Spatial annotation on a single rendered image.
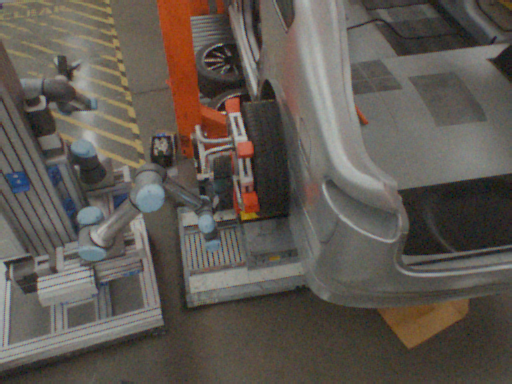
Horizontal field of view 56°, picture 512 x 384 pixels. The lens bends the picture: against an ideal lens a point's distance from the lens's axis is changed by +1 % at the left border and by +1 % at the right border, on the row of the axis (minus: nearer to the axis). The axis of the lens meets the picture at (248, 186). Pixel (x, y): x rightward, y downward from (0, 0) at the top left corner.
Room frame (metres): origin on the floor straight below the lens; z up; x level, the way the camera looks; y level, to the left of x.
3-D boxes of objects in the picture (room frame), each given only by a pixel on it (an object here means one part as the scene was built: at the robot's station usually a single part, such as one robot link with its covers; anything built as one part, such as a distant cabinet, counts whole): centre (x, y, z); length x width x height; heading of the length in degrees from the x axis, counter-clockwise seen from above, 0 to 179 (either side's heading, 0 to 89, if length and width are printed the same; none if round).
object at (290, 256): (2.01, -0.12, 0.13); 0.50 x 0.36 x 0.10; 9
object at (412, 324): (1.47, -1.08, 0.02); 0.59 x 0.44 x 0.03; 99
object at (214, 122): (2.50, 0.04, 0.69); 0.52 x 0.17 x 0.35; 99
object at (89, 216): (1.46, 0.75, 0.98); 0.13 x 0.12 x 0.14; 11
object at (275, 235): (2.01, -0.12, 0.32); 0.40 x 0.30 x 0.28; 9
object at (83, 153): (1.94, 0.89, 0.98); 0.13 x 0.12 x 0.14; 91
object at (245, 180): (1.98, 0.05, 0.85); 0.54 x 0.07 x 0.54; 9
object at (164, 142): (2.46, 0.59, 0.51); 0.20 x 0.14 x 0.13; 2
